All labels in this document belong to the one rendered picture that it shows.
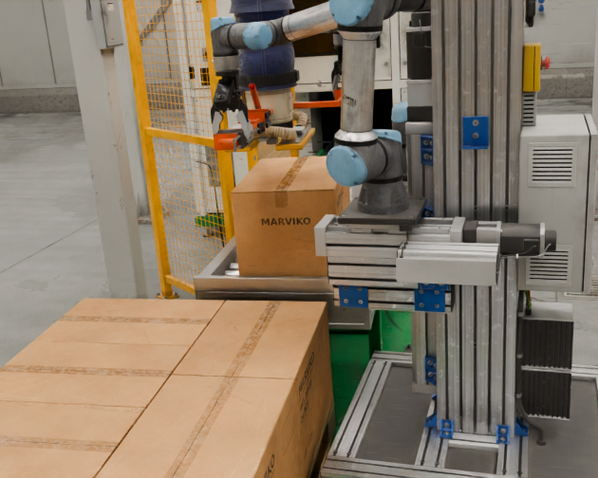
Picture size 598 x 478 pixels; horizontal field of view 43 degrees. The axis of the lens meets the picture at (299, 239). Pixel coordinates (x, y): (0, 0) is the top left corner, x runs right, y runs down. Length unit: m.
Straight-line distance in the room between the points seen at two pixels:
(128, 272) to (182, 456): 2.05
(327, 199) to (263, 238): 0.30
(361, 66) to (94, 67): 2.01
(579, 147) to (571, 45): 9.25
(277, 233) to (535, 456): 1.21
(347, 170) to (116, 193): 2.02
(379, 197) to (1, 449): 1.24
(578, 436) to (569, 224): 0.78
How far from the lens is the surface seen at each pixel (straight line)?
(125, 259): 3.94
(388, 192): 2.15
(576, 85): 11.37
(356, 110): 2.00
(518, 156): 2.28
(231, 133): 2.29
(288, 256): 2.93
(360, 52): 1.97
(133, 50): 4.23
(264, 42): 2.20
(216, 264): 3.20
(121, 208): 3.86
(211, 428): 2.13
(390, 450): 2.58
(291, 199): 2.86
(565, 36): 11.44
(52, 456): 2.16
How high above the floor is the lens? 1.65
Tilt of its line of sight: 18 degrees down
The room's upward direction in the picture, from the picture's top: 4 degrees counter-clockwise
